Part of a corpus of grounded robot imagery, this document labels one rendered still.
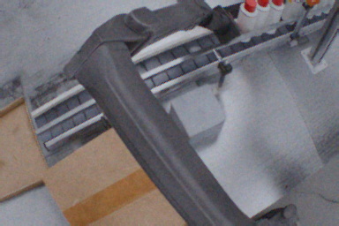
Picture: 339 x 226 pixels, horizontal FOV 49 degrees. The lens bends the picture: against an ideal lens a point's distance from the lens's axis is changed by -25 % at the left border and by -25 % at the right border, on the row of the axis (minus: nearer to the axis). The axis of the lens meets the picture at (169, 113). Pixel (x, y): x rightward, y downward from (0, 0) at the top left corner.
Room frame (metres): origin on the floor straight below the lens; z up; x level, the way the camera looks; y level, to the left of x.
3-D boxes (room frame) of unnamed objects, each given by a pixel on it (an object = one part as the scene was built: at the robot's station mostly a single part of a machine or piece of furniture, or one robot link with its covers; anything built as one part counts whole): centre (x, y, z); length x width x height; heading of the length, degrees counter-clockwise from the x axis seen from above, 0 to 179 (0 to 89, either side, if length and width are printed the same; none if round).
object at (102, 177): (0.14, 0.07, 0.99); 0.30 x 0.24 x 0.27; 128
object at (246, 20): (0.64, -0.18, 0.98); 0.05 x 0.05 x 0.20
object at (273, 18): (0.69, -0.27, 0.98); 0.05 x 0.05 x 0.20
